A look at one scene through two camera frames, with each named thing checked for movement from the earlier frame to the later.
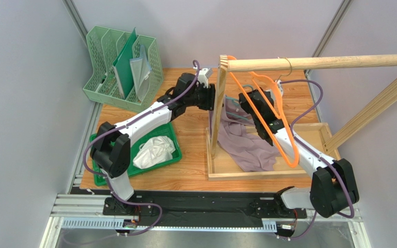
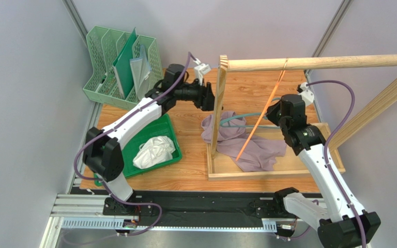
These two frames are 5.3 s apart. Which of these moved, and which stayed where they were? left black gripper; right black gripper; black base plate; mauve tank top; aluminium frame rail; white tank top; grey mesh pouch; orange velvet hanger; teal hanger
Moved: teal hanger; orange velvet hanger; right black gripper; mauve tank top
Stayed: grey mesh pouch; white tank top; aluminium frame rail; black base plate; left black gripper
